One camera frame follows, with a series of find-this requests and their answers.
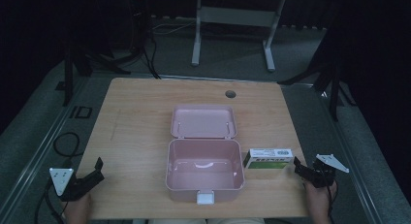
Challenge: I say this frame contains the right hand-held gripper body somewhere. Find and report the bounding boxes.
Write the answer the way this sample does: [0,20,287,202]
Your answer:
[307,153,350,189]

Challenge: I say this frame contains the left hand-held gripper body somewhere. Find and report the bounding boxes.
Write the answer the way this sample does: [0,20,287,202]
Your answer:
[48,167,99,202]

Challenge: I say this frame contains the white and green medicine box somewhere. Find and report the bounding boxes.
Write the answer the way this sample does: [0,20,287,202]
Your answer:
[242,147,296,171]

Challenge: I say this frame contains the pink plastic storage box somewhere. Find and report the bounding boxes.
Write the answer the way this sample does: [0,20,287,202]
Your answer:
[165,104,246,206]

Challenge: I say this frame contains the person's right hand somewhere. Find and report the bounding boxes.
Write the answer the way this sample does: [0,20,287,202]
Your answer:
[304,179,339,224]

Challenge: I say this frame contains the person's left hand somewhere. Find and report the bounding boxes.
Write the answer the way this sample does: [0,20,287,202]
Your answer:
[63,192,93,224]

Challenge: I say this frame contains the black metal stand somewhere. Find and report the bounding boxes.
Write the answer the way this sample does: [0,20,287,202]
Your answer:
[276,36,358,123]
[62,46,132,108]

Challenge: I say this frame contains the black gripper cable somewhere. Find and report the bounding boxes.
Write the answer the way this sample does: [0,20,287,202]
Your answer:
[34,178,67,224]
[326,182,339,218]

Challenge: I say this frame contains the black cable loop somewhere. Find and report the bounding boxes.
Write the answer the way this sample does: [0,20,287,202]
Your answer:
[52,131,84,159]

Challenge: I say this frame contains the black hanging cables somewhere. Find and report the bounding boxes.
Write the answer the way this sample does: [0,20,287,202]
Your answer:
[141,29,162,80]

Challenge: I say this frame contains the white cable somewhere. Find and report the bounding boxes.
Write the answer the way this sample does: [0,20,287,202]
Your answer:
[150,19,197,36]

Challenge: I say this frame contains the white desk frame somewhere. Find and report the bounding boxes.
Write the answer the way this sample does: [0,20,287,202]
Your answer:
[190,0,287,73]

